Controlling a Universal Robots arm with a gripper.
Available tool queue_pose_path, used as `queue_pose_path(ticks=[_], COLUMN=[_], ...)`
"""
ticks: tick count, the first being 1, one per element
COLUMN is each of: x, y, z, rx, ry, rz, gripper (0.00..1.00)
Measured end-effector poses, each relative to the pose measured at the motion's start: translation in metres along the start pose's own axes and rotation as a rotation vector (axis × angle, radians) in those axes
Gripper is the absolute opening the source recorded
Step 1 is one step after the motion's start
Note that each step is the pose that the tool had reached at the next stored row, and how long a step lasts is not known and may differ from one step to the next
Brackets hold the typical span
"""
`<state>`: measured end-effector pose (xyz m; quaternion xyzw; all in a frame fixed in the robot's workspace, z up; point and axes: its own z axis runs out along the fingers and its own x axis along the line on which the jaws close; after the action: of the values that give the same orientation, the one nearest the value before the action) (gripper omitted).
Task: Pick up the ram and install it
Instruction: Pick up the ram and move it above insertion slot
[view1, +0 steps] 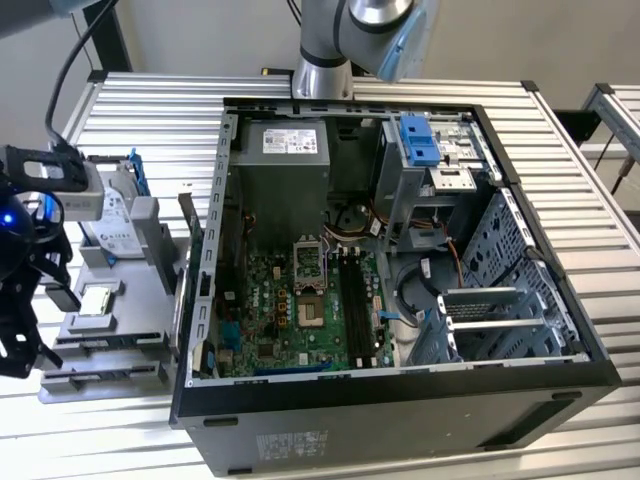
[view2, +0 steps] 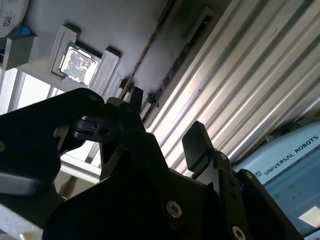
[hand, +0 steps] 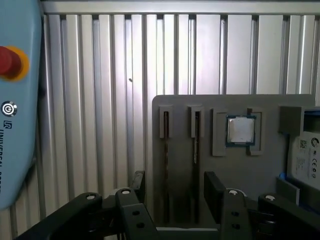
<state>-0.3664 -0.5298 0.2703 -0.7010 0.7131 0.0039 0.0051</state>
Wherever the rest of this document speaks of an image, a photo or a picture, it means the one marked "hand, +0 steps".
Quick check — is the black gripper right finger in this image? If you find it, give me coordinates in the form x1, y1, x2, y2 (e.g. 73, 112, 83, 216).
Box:
203, 171, 320, 240

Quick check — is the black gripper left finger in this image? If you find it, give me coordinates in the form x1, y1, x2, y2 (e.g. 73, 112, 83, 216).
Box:
14, 170, 161, 240

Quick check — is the grey parts rack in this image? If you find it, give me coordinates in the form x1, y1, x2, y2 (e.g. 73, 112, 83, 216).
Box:
151, 93, 320, 240

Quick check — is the silver CPU chip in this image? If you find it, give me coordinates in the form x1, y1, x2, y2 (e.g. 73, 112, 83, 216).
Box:
225, 114, 257, 148

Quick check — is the hard disk in blue carrier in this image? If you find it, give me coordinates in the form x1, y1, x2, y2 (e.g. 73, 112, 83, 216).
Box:
276, 106, 320, 208

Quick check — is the pale blue teach pendant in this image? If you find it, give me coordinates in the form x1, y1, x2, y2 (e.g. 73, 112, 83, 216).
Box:
0, 0, 43, 211

